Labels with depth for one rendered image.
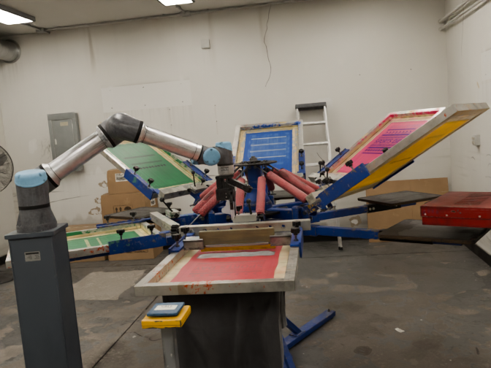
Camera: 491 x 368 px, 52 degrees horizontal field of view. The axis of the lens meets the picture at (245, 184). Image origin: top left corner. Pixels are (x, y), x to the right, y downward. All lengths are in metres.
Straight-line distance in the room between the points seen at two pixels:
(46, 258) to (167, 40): 5.00
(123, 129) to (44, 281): 0.67
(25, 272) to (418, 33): 5.46
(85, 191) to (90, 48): 1.89
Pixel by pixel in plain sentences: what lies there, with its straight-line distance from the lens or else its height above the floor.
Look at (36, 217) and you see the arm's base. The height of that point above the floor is 1.25.
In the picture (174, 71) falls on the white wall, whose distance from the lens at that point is 6.71.
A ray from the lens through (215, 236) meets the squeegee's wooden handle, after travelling 2.40.
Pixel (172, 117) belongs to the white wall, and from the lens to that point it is 6.70.
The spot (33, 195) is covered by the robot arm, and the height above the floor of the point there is 1.34.
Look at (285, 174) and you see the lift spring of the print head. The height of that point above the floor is 1.22.
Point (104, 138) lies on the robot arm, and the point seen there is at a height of 1.53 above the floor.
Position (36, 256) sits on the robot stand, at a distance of 2.11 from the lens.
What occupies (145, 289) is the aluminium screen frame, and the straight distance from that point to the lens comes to 1.91.
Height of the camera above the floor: 1.53
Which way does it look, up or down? 6 degrees down
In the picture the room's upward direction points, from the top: 5 degrees counter-clockwise
